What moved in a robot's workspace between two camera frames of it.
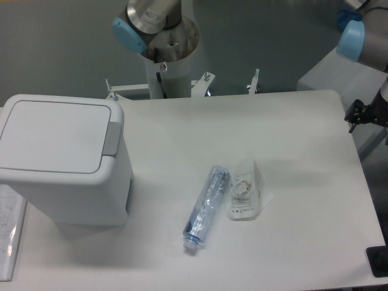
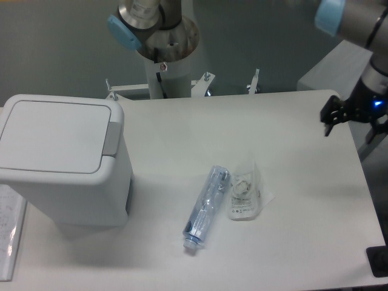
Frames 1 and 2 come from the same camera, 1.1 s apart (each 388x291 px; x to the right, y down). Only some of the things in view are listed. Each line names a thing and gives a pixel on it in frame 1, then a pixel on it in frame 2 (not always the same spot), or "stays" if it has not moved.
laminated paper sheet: [13, 207] stays
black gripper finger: [354, 116] → [334, 111]
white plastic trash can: [70, 156] stays
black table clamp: [377, 259] stays
